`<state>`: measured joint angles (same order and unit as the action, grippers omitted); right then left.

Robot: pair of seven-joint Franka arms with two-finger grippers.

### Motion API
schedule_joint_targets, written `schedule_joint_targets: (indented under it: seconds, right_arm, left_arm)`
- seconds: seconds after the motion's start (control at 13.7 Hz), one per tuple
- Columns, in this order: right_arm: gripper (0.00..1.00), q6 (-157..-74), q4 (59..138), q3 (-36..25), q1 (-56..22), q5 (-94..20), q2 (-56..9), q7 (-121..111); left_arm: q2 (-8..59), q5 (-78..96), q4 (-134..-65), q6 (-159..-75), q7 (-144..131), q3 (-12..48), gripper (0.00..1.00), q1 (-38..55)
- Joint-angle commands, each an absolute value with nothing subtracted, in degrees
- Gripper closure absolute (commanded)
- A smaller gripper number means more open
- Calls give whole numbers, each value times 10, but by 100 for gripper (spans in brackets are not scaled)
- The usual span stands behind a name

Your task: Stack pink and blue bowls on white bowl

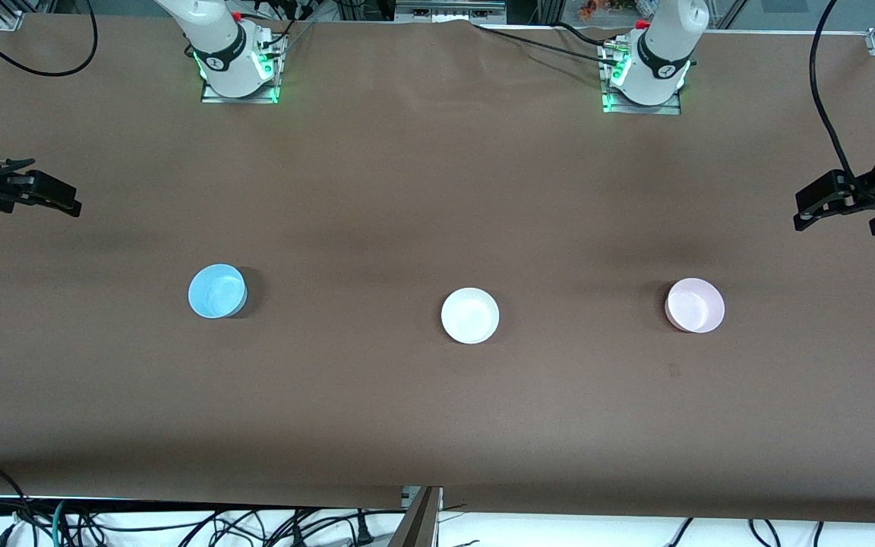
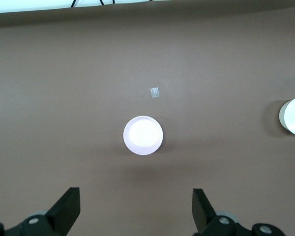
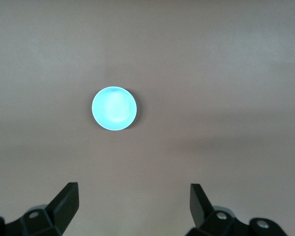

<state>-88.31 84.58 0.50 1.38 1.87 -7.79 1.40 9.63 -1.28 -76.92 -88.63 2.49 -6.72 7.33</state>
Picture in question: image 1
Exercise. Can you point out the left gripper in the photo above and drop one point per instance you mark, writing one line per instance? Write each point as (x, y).
(873, 188)

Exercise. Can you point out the pink bowl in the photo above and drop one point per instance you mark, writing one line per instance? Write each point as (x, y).
(694, 305)

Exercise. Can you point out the blue bowl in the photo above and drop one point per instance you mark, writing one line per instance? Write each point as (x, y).
(216, 292)

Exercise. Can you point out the white Franka right robot arm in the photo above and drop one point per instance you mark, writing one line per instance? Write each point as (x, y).
(229, 68)

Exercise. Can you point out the white bowl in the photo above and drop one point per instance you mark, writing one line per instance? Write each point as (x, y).
(469, 315)

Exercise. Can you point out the orange background object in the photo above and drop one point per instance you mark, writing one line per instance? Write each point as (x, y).
(589, 7)

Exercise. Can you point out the brown table cover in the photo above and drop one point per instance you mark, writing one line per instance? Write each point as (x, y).
(559, 418)

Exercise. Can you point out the silver background device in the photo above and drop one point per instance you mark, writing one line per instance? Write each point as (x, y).
(445, 11)

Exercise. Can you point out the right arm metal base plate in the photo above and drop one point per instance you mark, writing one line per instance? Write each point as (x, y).
(213, 97)

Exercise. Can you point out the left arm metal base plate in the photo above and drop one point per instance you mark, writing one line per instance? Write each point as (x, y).
(612, 108)

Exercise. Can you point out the aluminium frame profile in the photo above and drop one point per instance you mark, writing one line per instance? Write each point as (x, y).
(418, 524)

